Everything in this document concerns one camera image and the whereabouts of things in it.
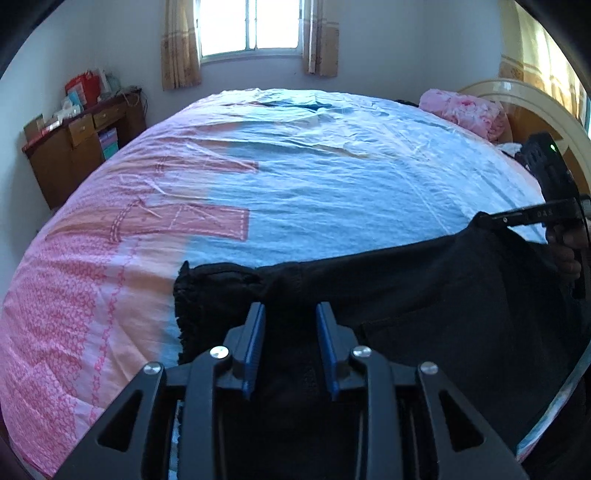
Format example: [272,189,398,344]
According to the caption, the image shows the red bag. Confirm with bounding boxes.
[65,70,102,108]

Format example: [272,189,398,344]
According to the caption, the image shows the pink floral folded blanket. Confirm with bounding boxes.
[419,89,508,141]

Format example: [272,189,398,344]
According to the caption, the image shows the white framed window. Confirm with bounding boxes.
[194,0,308,64]

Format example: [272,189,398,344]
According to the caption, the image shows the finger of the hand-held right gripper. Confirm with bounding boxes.
[475,198,581,228]

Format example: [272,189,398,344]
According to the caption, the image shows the person's right hand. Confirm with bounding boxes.
[546,225,587,283]

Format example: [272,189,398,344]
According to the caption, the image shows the blue pink printed bed sheet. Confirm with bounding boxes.
[0,88,550,480]

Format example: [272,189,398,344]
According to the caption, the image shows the cardboard box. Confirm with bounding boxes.
[24,115,45,144]

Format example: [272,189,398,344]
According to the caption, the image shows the stack of pastel books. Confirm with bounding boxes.
[98,128,120,160]

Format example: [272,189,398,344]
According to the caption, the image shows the cream wooden headboard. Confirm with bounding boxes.
[457,78,591,197]

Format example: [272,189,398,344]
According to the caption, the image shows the yellow patterned curtain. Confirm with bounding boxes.
[499,0,588,121]
[302,0,341,78]
[159,0,203,92]

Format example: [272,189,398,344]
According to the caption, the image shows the brown wooden desk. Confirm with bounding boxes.
[22,88,147,210]

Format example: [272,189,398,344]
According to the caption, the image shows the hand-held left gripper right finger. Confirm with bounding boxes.
[315,301,529,480]

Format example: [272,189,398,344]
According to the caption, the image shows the black pants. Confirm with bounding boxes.
[173,212,588,480]

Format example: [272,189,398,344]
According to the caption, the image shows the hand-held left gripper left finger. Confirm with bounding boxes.
[54,302,267,480]

